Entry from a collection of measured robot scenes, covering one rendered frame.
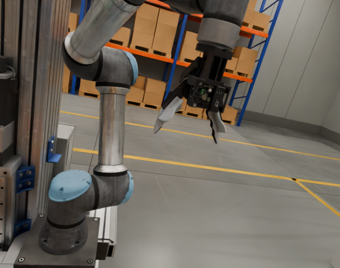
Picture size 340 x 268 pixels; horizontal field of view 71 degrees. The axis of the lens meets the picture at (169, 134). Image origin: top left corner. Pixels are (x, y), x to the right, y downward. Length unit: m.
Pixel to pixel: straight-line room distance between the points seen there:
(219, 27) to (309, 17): 10.57
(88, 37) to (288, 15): 10.02
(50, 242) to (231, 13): 0.78
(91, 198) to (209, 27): 0.59
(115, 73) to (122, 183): 0.36
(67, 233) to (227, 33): 0.71
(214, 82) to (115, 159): 0.48
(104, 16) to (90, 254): 0.69
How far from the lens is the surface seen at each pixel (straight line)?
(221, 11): 0.47
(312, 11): 11.08
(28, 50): 0.85
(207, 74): 0.45
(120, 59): 0.81
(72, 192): 0.76
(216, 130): 0.55
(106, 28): 0.60
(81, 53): 0.70
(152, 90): 7.45
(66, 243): 0.87
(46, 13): 0.84
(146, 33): 7.32
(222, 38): 0.47
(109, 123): 0.80
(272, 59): 10.26
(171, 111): 0.48
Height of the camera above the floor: 1.68
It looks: 18 degrees down
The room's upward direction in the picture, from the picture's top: 14 degrees clockwise
